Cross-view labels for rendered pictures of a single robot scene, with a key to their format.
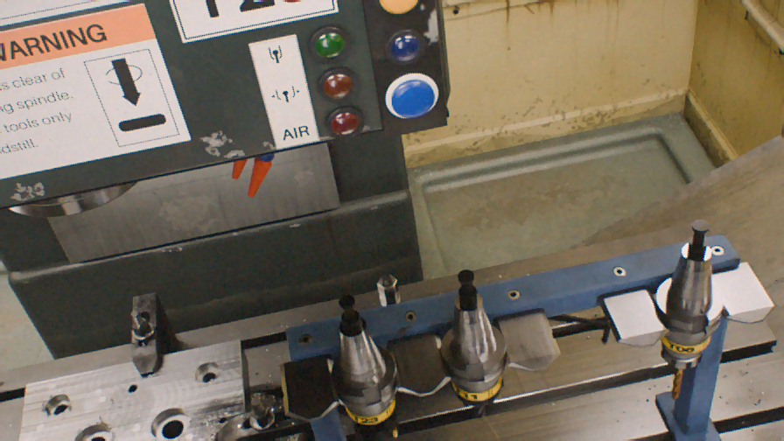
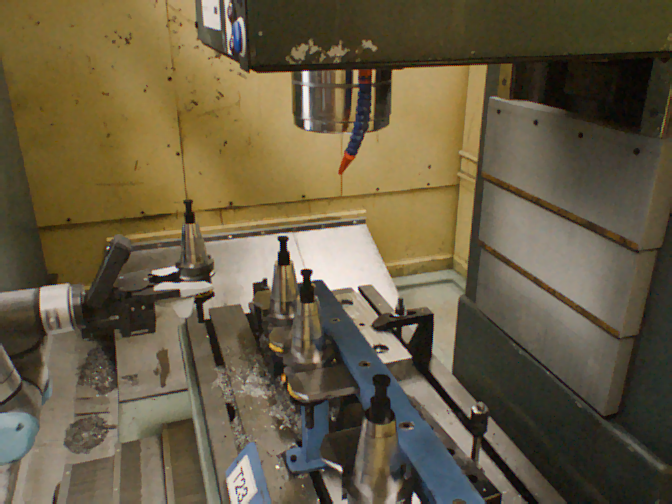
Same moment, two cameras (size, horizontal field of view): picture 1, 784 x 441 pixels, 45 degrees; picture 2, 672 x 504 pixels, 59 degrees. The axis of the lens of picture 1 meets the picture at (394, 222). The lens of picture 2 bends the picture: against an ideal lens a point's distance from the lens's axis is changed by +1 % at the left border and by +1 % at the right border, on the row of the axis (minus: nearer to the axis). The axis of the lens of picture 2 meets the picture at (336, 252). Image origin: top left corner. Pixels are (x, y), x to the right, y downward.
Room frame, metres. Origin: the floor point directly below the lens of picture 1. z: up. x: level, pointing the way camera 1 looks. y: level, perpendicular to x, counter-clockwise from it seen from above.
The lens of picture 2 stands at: (0.45, -0.65, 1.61)
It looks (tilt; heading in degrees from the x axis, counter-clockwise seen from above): 23 degrees down; 75
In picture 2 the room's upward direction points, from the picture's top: straight up
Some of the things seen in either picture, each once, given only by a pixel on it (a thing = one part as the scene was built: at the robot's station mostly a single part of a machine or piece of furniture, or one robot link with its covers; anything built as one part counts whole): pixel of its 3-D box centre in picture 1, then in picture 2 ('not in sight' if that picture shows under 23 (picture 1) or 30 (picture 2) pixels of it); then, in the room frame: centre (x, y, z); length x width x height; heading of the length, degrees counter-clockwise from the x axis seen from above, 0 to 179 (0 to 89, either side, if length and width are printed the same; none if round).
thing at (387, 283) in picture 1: (392, 309); (477, 437); (0.87, 0.02, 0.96); 0.03 x 0.03 x 0.13
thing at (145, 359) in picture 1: (151, 344); (402, 328); (0.87, 0.36, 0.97); 0.13 x 0.03 x 0.15; 4
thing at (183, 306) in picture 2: not in sight; (184, 301); (0.44, 0.23, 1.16); 0.09 x 0.03 x 0.06; 170
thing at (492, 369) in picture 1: (473, 353); (308, 357); (0.58, -0.06, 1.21); 0.06 x 0.06 x 0.03
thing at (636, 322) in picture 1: (634, 318); (355, 448); (0.59, -0.22, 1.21); 0.07 x 0.05 x 0.01; 4
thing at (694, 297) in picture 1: (693, 276); (378, 447); (0.59, -0.28, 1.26); 0.04 x 0.04 x 0.07
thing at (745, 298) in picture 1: (741, 295); not in sight; (0.59, -0.33, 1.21); 0.07 x 0.05 x 0.01; 4
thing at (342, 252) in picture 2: not in sight; (268, 307); (0.67, 0.94, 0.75); 0.89 x 0.67 x 0.26; 4
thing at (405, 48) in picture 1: (405, 47); not in sight; (0.52, -0.03, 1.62); 0.02 x 0.01 x 0.02; 94
